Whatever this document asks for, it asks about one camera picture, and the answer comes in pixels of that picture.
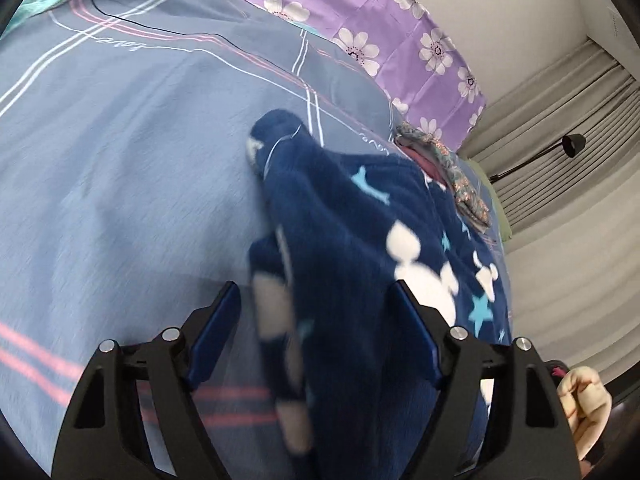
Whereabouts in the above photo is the black floor lamp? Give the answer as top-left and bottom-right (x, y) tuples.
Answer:
(489, 133), (587, 184)

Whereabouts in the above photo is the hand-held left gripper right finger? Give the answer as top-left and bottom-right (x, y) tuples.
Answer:
(387, 280), (582, 480)

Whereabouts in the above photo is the person's right hand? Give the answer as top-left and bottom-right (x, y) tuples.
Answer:
(556, 366), (613, 462)

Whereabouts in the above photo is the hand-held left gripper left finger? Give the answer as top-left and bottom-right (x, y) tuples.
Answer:
(50, 281), (242, 480)

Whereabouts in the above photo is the grey pleated curtain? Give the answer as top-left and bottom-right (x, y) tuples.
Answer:
(459, 35), (640, 235)

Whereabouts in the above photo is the purple floral pillow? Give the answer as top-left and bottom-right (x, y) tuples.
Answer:
(219, 0), (488, 153)

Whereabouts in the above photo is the navy fleece star-print pajama top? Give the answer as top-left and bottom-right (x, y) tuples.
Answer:
(246, 109), (514, 480)

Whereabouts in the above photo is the small floral patterned cloth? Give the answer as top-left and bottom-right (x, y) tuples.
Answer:
(392, 122), (493, 232)

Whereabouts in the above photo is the green mattress cover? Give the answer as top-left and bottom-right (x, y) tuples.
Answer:
(470, 156), (514, 242)

